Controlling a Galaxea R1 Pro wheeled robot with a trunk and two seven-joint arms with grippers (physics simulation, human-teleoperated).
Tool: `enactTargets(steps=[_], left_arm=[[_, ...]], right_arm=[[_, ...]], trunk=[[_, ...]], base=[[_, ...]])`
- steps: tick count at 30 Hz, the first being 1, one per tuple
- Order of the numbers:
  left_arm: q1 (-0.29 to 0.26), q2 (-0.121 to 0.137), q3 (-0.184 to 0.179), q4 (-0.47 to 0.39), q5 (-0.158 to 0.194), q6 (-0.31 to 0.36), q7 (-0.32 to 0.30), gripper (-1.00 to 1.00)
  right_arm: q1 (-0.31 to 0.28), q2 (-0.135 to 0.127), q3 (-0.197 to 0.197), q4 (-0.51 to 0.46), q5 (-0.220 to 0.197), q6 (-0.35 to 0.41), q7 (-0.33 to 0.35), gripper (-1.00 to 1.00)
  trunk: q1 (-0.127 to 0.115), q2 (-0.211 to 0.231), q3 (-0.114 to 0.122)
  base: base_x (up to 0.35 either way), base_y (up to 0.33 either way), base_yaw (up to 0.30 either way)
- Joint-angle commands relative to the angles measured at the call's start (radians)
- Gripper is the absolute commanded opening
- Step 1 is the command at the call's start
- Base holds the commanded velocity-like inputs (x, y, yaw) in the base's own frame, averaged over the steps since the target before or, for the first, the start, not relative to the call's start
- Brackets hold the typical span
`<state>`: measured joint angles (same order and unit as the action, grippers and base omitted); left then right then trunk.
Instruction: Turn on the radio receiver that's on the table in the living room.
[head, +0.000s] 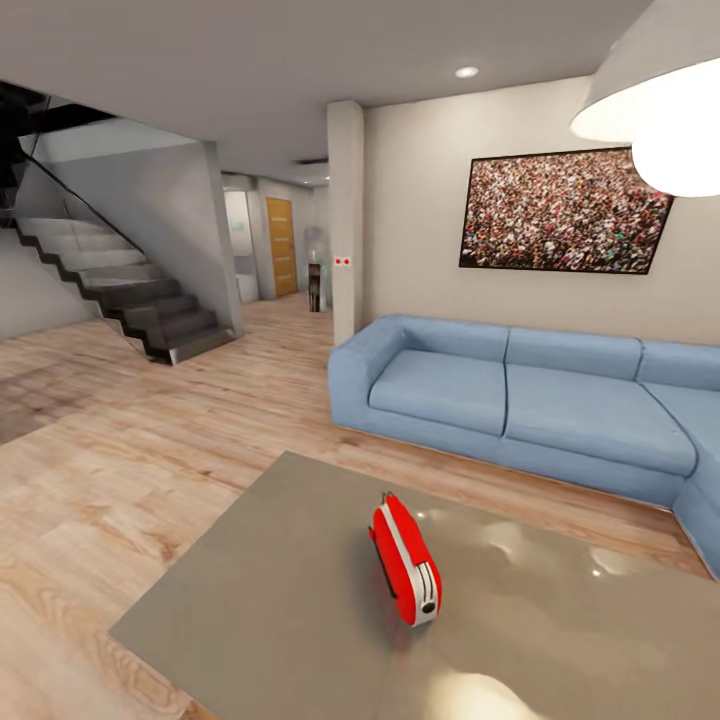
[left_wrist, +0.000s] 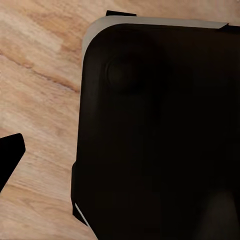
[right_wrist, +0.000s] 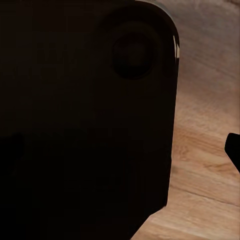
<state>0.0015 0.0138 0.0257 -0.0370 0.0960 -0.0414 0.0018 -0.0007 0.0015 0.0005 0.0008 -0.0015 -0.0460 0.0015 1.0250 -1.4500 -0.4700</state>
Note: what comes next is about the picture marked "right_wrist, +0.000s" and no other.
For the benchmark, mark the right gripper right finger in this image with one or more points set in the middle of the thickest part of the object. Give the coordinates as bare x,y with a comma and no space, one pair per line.
232,148

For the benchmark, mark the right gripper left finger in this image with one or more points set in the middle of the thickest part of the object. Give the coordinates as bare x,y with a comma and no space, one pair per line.
12,149

